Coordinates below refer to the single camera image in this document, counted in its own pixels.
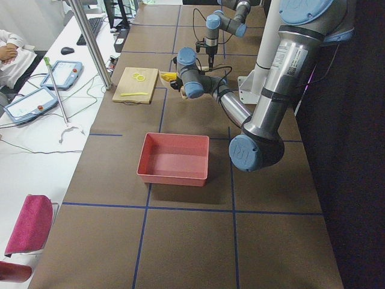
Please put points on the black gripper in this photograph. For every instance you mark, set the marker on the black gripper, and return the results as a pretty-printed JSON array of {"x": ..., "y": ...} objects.
[
  {"x": 174, "y": 85},
  {"x": 211, "y": 52}
]

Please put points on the beige plastic dustpan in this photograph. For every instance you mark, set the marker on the beige plastic dustpan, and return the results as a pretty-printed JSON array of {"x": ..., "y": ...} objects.
[{"x": 183, "y": 93}]

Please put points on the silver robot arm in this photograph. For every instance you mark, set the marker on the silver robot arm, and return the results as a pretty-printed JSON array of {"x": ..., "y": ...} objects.
[
  {"x": 219, "y": 21},
  {"x": 293, "y": 34}
]

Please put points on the pink plastic bin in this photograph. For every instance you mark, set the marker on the pink plastic bin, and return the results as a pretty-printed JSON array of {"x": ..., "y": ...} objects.
[{"x": 174, "y": 159}]

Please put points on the yellow toy corn cob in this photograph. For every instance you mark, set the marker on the yellow toy corn cob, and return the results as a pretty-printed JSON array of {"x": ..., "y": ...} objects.
[{"x": 168, "y": 76}]

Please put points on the wooden cutting board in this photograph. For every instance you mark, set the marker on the wooden cutting board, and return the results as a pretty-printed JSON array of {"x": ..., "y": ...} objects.
[{"x": 128, "y": 84}]

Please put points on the yellow plastic knife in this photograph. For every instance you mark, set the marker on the yellow plastic knife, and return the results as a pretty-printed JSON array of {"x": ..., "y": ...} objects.
[{"x": 133, "y": 94}]

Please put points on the black keyboard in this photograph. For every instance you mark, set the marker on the black keyboard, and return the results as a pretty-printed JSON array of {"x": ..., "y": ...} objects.
[{"x": 95, "y": 26}]

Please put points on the far blue teach pendant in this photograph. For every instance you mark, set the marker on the far blue teach pendant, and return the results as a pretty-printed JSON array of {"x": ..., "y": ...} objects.
[{"x": 66, "y": 73}]

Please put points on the blue teach pendant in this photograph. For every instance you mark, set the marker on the blue teach pendant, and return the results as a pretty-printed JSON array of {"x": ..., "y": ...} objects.
[
  {"x": 66, "y": 73},
  {"x": 31, "y": 106}
]

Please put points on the black computer mouse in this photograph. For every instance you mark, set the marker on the black computer mouse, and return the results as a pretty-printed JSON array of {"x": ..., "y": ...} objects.
[{"x": 67, "y": 50}]

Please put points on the metal rod with hook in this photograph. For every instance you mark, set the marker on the metal rod with hook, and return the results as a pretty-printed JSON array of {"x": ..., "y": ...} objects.
[{"x": 69, "y": 126}]

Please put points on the near blue teach pendant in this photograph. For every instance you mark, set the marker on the near blue teach pendant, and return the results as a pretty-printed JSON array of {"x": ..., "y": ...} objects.
[{"x": 31, "y": 106}]

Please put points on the person in white coat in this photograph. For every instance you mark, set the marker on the person in white coat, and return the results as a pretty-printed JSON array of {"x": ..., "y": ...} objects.
[{"x": 17, "y": 63}]

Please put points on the pink cloth on stand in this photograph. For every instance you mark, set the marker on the pink cloth on stand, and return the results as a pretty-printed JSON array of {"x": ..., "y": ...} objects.
[{"x": 33, "y": 225}]

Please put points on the white camera support pole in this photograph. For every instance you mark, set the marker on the white camera support pole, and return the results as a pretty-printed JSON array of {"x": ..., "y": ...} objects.
[{"x": 250, "y": 86}]

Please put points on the silver metal frame post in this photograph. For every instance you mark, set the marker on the silver metal frame post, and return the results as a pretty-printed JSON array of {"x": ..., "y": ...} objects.
[{"x": 93, "y": 48}]

